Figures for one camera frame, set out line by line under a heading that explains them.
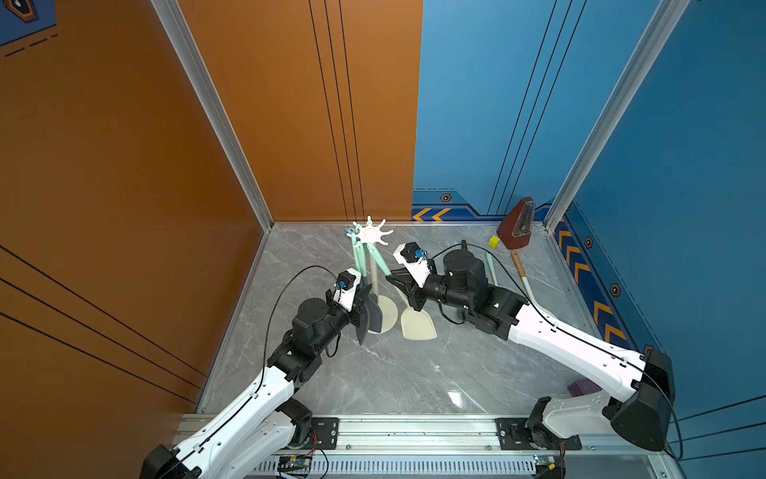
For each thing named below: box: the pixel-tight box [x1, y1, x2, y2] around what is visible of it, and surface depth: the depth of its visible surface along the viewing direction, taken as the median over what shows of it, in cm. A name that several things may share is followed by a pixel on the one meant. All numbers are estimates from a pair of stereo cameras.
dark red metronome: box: [496, 196, 535, 250], surface depth 110 cm
